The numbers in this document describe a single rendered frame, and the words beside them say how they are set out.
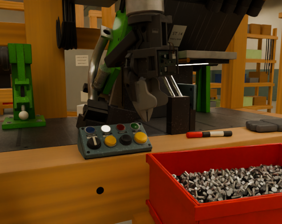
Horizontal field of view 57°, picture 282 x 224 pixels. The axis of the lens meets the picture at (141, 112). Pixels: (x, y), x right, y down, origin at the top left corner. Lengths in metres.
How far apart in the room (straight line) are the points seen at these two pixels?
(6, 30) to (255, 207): 1.08
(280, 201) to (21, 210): 0.43
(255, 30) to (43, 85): 6.41
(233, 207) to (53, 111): 0.89
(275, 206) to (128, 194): 0.31
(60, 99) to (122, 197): 0.63
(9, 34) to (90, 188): 0.81
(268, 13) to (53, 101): 11.36
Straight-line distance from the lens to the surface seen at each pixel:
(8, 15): 10.91
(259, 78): 7.29
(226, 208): 0.35
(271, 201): 0.38
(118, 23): 0.83
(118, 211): 0.60
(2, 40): 1.20
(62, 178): 0.54
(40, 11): 1.13
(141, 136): 0.57
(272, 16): 11.94
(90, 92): 0.82
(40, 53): 1.11
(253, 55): 7.01
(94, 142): 0.54
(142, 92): 0.53
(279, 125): 0.87
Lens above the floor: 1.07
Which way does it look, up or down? 8 degrees down
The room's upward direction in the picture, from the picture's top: straight up
